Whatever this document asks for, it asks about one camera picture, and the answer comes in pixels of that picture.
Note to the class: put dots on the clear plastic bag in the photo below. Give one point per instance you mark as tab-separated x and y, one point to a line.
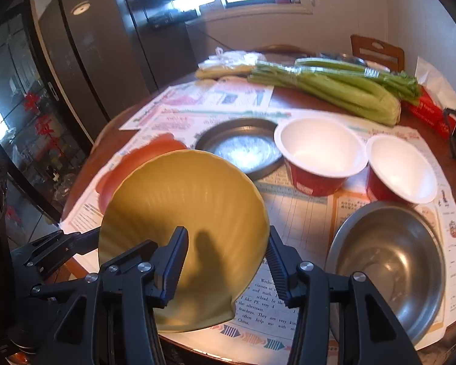
235	57

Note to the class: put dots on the stainless steel bowl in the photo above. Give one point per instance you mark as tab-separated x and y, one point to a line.
387	258

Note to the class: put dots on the orange plate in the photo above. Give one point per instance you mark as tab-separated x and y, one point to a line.
129	167

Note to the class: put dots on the yellow scalloped plate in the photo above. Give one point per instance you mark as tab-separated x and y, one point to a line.
197	205

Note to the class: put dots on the yellow food bundle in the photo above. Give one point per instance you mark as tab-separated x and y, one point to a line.
220	72

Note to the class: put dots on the white tissue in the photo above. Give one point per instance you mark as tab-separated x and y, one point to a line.
437	80

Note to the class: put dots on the red tissue box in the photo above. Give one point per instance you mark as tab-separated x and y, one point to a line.
429	114

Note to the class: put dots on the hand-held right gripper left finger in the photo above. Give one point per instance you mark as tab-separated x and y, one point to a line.
174	266

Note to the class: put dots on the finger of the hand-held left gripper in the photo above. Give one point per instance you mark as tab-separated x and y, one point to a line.
133	253
60	243

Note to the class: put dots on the round fridge magnet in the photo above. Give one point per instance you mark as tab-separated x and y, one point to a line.
79	8

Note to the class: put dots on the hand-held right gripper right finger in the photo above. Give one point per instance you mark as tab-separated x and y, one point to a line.
277	273

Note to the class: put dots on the wooden chair with cutout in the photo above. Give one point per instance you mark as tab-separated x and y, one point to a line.
376	51

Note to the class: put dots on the thin celery bunch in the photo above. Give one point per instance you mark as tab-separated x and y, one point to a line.
364	72

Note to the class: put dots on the dark metal plate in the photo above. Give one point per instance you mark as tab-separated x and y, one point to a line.
243	148

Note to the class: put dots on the curved wooden chair back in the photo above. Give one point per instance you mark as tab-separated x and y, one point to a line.
277	48

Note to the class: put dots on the large red paper bowl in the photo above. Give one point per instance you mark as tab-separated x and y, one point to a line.
319	148

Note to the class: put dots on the large newspaper sheet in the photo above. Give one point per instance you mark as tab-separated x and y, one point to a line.
300	216

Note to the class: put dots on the glass door with red decoration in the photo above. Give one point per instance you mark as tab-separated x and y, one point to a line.
26	121

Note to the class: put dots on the small newspaper sheet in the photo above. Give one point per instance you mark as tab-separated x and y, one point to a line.
197	99

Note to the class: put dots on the grey refrigerator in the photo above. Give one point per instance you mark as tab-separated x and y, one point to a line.
98	53

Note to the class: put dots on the small red paper bowl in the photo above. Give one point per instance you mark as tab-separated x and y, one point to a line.
399	167

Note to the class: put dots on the thick celery bunch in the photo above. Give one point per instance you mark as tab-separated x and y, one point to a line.
326	91

